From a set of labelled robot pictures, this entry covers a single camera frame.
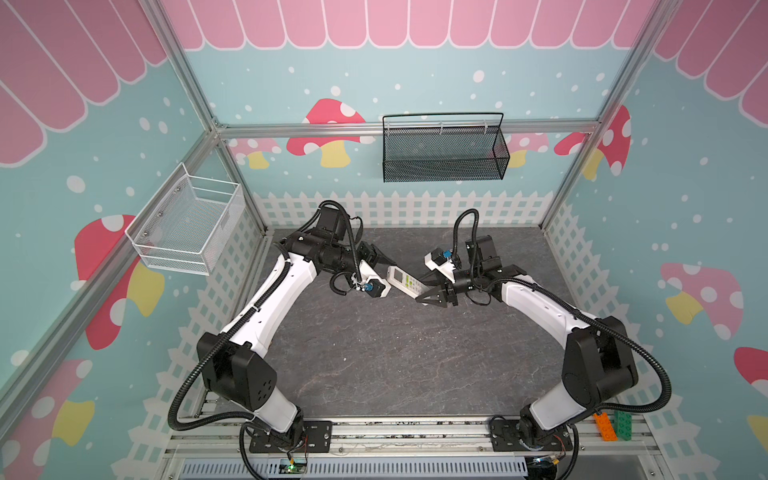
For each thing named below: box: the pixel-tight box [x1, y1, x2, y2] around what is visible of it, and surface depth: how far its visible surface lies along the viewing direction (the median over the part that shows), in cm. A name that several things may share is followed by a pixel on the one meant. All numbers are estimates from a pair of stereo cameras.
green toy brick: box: [614, 410, 633, 441], surface depth 76 cm
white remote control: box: [386, 266, 428, 299], surface depth 76 cm
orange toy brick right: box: [593, 412, 618, 442], surface depth 77 cm
